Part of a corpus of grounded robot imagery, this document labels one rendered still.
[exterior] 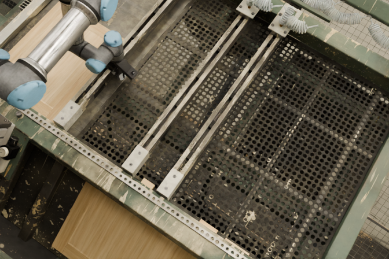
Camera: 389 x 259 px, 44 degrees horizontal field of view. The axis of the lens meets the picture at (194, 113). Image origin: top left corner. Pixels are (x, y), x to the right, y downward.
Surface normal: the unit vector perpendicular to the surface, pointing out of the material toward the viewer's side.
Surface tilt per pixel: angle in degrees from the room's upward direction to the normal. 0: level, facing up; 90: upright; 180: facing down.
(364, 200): 55
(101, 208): 90
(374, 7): 90
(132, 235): 90
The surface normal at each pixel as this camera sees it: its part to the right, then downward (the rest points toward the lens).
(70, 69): 0.06, -0.40
